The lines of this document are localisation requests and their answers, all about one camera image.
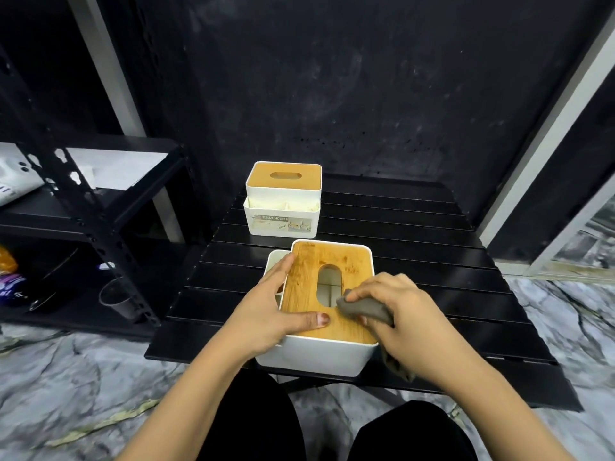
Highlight person's left hand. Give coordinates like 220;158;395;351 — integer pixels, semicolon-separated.
218;254;331;366

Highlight person's right hand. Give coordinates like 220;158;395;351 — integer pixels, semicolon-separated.
345;272;491;394

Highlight grey cleaning cloth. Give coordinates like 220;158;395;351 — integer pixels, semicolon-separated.
335;288;416;382

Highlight person's left forearm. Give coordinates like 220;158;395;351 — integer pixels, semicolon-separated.
115;343;249;461

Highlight person's black trousers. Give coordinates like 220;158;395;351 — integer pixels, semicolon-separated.
197;368;477;461

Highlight grey metal cup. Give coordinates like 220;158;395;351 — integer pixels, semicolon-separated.
99;277;145;323

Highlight black metal shelf rack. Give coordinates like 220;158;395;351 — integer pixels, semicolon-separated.
0;0;195;339

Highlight white board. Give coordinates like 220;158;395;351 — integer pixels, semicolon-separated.
67;147;169;191

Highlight purple snack packet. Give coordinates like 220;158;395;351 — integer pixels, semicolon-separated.
0;274;29;308

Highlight orange snack packet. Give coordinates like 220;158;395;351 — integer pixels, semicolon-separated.
0;245;19;275

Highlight white handheld controller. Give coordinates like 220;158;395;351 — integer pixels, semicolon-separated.
0;142;47;208

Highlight black table leg frame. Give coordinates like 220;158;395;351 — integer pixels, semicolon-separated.
283;374;409;408

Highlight white door frame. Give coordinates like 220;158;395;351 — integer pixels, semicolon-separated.
478;0;615;284

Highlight white frame post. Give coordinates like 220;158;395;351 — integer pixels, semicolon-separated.
65;0;186;244

